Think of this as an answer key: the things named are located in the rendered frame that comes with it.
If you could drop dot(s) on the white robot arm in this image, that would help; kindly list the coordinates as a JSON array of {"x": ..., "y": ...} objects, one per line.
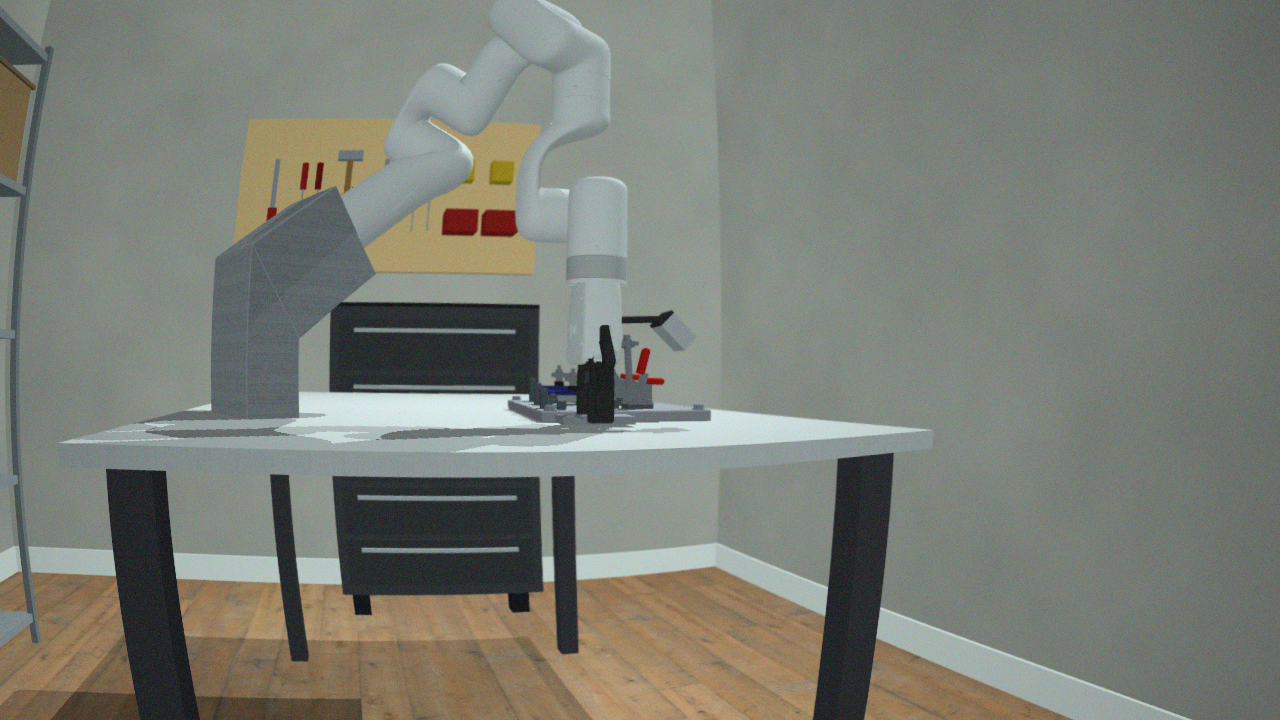
[{"x": 544, "y": 35}]

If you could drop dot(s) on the toggle clamp with red handle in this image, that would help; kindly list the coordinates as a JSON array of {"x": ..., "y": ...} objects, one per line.
[{"x": 559, "y": 374}]

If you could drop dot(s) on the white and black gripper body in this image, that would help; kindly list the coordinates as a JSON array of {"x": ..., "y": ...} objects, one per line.
[{"x": 593, "y": 302}]

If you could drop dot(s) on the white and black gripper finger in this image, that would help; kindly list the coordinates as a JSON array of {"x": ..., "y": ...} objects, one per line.
[
  {"x": 583, "y": 384},
  {"x": 600, "y": 399}
]

